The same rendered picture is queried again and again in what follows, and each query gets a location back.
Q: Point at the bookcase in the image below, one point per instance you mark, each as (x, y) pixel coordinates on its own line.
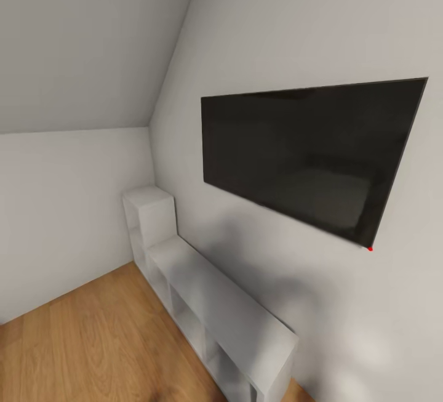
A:
(248, 352)

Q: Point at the wall mounted tv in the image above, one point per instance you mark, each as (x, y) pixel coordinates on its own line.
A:
(326, 156)

